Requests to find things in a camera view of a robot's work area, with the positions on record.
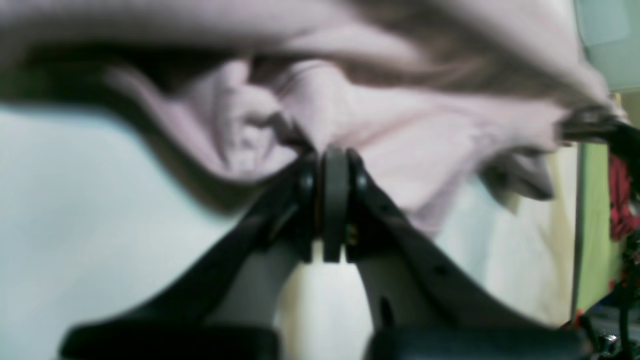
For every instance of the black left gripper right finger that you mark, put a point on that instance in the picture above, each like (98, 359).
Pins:
(423, 306)

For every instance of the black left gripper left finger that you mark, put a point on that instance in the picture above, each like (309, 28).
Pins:
(223, 306)

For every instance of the mauve pink t-shirt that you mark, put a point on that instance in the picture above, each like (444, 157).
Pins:
(427, 91)

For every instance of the red and black clamp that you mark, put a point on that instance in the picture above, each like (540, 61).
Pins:
(622, 221)

